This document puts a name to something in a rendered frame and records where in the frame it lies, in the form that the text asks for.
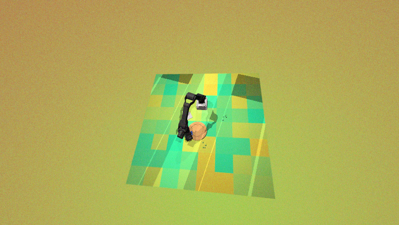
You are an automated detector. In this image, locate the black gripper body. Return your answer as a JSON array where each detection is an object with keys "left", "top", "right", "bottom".
[{"left": 186, "top": 128, "right": 193, "bottom": 141}]

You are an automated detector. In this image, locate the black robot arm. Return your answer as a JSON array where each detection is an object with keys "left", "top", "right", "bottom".
[{"left": 177, "top": 92, "right": 206, "bottom": 139}]

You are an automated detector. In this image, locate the tan round bead board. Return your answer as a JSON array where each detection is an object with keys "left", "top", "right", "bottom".
[{"left": 189, "top": 122, "right": 207, "bottom": 140}]

